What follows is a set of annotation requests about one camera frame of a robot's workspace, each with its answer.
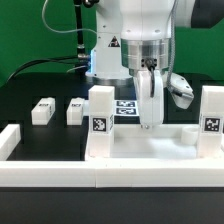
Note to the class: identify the white U-shaped fence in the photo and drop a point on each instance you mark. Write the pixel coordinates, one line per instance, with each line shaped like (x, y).
(105, 172)

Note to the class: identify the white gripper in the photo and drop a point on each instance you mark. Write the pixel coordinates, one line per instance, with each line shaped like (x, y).
(150, 97)

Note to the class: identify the fiducial marker sheet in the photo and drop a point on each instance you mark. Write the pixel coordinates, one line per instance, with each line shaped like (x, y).
(124, 108)

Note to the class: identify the white desk top tray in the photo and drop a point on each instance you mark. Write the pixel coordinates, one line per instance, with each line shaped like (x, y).
(164, 142)

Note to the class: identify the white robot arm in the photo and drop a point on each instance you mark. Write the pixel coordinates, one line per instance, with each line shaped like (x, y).
(136, 40)

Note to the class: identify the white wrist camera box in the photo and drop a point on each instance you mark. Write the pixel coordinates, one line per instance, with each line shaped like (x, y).
(181, 91)

